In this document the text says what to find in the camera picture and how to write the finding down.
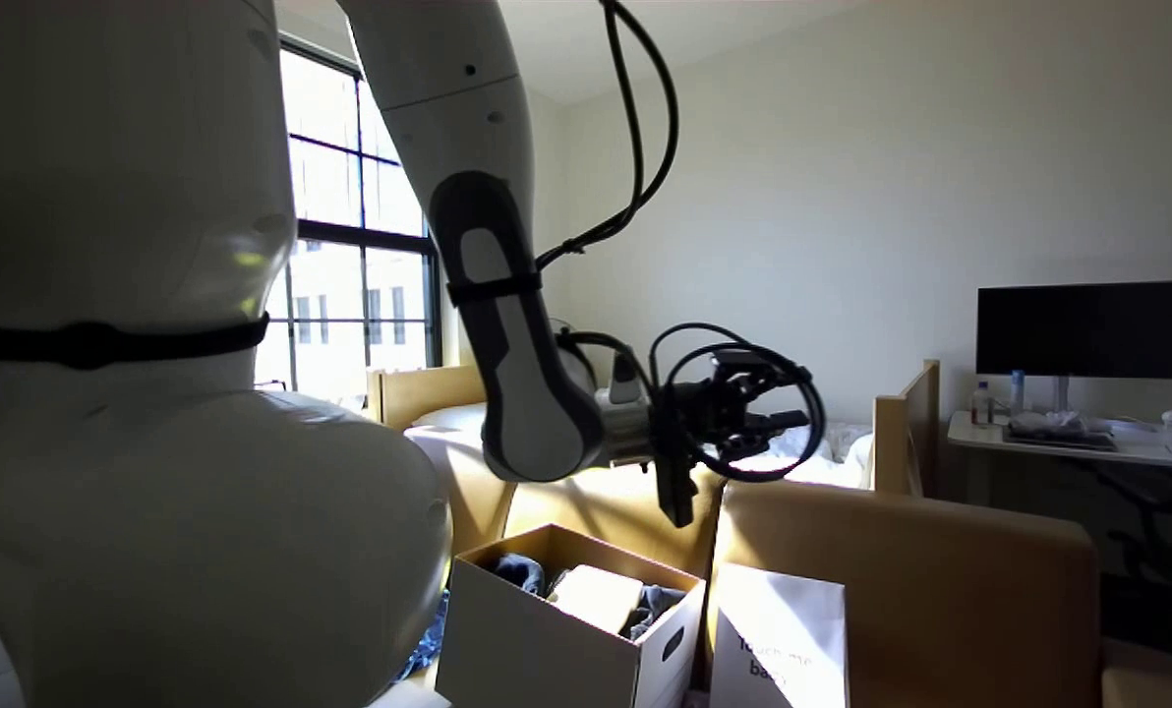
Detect wooden desk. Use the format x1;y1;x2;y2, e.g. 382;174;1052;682
928;408;1172;525

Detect black cable bundle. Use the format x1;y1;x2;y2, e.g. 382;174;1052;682
0;0;831;486

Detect tan leather sofa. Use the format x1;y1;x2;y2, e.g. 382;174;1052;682
445;456;1103;708

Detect black monitor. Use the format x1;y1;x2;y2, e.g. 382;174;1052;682
974;279;1172;378

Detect black framed window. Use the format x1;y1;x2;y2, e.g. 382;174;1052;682
255;45;439;408

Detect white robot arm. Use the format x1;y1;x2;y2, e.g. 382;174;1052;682
0;0;825;708

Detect bed with white bedding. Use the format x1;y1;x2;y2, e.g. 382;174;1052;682
365;357;946;504

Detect white cardboard box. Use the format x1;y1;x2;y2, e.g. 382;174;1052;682
435;525;702;708

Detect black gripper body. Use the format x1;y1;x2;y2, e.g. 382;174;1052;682
648;357;812;526

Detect dark clothes in box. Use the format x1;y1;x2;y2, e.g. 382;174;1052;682
491;551;681;640

